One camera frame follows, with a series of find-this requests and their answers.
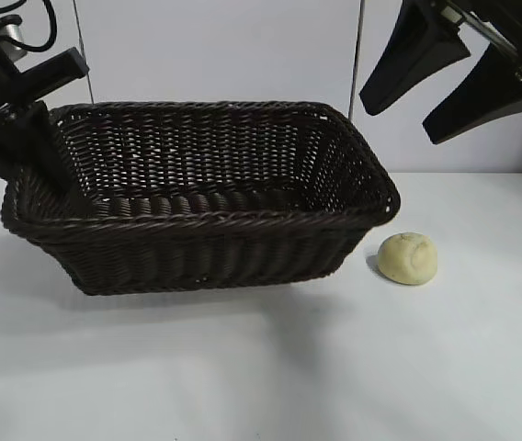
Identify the dark brown wicker basket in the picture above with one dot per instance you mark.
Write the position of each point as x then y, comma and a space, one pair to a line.
206, 239

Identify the pale yellow egg yolk pastry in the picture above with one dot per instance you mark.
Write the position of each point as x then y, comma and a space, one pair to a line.
408, 259

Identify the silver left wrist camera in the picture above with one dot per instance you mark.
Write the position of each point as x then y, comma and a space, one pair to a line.
10, 34

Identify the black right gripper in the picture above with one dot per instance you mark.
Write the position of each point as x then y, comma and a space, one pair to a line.
518, 32

